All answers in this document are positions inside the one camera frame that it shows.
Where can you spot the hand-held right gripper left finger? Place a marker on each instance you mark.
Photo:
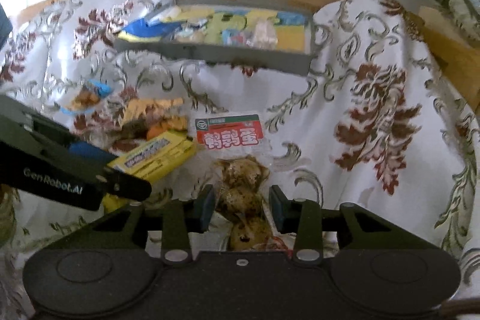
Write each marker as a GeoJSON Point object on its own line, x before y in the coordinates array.
{"type": "Point", "coordinates": [204, 207]}

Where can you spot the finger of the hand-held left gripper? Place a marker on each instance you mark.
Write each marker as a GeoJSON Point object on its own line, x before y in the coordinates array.
{"type": "Point", "coordinates": [127, 185]}
{"type": "Point", "coordinates": [90, 151]}

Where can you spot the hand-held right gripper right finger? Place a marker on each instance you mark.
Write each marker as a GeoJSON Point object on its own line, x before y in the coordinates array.
{"type": "Point", "coordinates": [277, 207]}

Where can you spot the yellow snack packet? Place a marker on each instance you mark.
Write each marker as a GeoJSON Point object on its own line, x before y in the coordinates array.
{"type": "Point", "coordinates": [157, 155]}

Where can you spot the red label egg packet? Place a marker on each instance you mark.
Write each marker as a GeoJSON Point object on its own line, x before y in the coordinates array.
{"type": "Point", "coordinates": [240, 170]}

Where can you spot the blue-edged cookie packet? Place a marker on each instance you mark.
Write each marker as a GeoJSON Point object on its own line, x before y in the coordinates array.
{"type": "Point", "coordinates": [86, 97]}

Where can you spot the orange-brown fried snack packet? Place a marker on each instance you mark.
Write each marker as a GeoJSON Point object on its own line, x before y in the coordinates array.
{"type": "Point", "coordinates": [150, 110]}

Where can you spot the grey shallow tray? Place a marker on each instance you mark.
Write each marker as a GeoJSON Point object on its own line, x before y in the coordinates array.
{"type": "Point", "coordinates": [243, 57]}

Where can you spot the clear bread packet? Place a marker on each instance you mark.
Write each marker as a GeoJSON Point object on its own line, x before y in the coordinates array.
{"type": "Point", "coordinates": [187, 32]}

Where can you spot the blue and white snack packet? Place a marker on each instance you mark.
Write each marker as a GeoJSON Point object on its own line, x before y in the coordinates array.
{"type": "Point", "coordinates": [236, 37]}

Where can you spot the floral printed blanket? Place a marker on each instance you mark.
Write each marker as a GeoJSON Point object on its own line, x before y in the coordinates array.
{"type": "Point", "coordinates": [337, 42]}

